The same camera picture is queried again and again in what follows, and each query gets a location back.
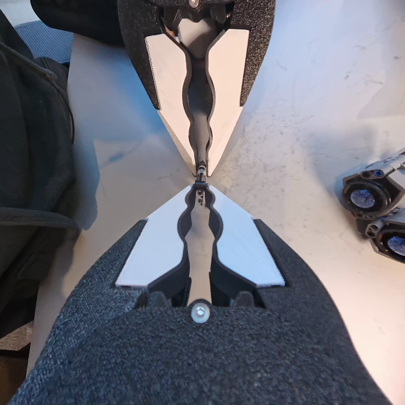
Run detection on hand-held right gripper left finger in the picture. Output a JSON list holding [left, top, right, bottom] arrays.
[[115, 184, 193, 288]]

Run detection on grey desk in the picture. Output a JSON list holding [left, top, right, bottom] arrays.
[[27, 0, 405, 405]]

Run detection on blue-grey chair seat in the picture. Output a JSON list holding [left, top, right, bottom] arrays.
[[14, 22, 75, 65]]

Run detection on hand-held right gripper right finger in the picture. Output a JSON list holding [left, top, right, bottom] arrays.
[[205, 184, 286, 288]]

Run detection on grey bent building beam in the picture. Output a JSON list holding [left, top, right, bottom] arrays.
[[194, 185, 210, 209]]

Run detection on grey toy robot head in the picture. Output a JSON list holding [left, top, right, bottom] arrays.
[[342, 151, 405, 264]]

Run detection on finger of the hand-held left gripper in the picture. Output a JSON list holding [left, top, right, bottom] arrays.
[[205, 28, 250, 177], [144, 32, 199, 177]]

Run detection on person's left forearm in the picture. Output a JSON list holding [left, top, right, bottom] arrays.
[[30, 0, 133, 48]]

